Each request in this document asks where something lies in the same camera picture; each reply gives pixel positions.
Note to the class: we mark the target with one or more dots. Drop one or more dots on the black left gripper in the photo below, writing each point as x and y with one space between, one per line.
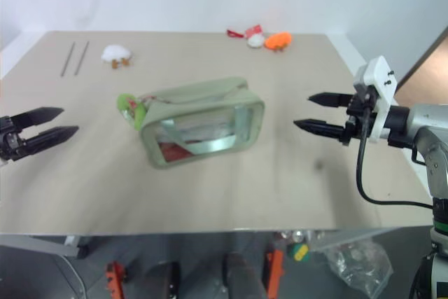
8 141

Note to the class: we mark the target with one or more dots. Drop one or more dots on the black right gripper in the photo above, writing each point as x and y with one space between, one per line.
360 117

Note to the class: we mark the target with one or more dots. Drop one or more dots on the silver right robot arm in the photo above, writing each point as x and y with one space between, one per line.
428 124

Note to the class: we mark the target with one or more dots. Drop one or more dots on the green transparent zip pouch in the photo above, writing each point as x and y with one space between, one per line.
201 127

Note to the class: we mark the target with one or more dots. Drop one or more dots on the orange fluffy plush toy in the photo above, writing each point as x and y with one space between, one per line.
277 41

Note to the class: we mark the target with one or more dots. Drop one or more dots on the green round plush charm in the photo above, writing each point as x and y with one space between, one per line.
134 113

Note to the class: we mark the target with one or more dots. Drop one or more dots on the white fluffy plush toy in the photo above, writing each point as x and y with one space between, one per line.
116 53

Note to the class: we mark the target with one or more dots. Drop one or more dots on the red and white plush toy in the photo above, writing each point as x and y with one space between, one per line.
255 37

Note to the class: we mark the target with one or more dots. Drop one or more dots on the brown wooden door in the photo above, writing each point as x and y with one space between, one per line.
427 68

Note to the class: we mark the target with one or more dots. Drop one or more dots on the green and yellow round object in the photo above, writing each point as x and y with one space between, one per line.
297 252

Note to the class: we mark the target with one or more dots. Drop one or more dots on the clear plastic bag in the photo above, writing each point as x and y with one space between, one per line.
360 264

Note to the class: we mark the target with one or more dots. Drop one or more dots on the orange plastic clamp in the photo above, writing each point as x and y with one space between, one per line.
274 271
115 279

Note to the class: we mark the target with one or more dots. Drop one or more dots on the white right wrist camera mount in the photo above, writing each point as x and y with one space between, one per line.
381 78

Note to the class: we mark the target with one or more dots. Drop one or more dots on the grey table frame bar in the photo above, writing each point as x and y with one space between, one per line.
38 244

